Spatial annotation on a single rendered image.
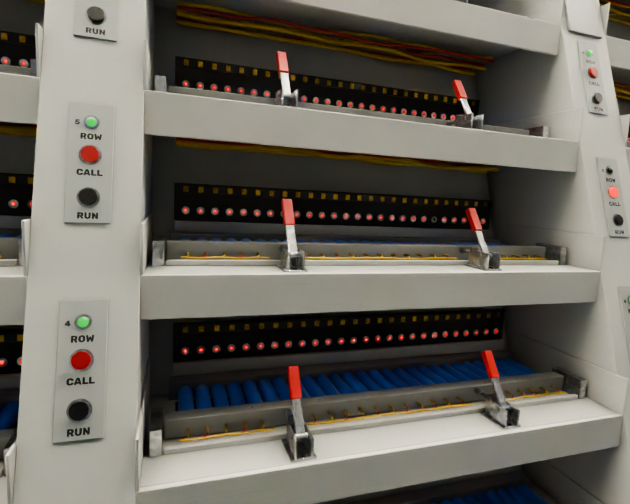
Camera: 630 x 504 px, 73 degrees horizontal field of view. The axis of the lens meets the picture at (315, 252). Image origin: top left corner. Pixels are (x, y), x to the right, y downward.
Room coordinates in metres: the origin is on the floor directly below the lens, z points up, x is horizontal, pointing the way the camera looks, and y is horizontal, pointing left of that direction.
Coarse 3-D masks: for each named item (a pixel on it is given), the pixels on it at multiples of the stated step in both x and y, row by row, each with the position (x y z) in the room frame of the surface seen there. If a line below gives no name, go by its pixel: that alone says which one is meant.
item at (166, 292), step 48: (144, 240) 0.42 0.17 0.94; (528, 240) 0.71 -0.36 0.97; (576, 240) 0.63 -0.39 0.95; (144, 288) 0.41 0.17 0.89; (192, 288) 0.43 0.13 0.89; (240, 288) 0.44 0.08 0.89; (288, 288) 0.46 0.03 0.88; (336, 288) 0.48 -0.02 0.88; (384, 288) 0.50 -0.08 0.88; (432, 288) 0.52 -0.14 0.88; (480, 288) 0.54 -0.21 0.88; (528, 288) 0.57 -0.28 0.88; (576, 288) 0.60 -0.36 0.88
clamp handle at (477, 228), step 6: (468, 210) 0.58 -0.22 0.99; (474, 210) 0.58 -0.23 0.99; (468, 216) 0.58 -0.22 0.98; (474, 216) 0.58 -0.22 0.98; (474, 222) 0.57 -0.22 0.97; (474, 228) 0.57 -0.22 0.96; (480, 228) 0.57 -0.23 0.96; (480, 234) 0.57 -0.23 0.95; (480, 240) 0.57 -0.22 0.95; (480, 246) 0.56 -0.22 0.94; (486, 246) 0.57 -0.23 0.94; (486, 252) 0.56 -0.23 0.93
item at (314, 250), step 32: (192, 256) 0.49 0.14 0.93; (224, 256) 0.50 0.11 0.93; (256, 256) 0.52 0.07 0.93; (320, 256) 0.54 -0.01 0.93; (352, 256) 0.56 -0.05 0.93; (384, 256) 0.57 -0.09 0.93; (416, 256) 0.59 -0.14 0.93; (448, 256) 0.59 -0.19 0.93; (512, 256) 0.64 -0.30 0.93; (544, 256) 0.66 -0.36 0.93
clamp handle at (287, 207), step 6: (282, 204) 0.49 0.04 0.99; (288, 204) 0.49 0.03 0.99; (282, 210) 0.49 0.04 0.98; (288, 210) 0.49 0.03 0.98; (288, 216) 0.49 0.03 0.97; (288, 222) 0.48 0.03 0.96; (294, 222) 0.49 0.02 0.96; (288, 228) 0.48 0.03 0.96; (288, 234) 0.48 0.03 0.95; (294, 234) 0.48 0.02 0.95; (288, 240) 0.48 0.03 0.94; (294, 240) 0.48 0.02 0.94; (288, 246) 0.48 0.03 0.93; (294, 246) 0.48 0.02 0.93
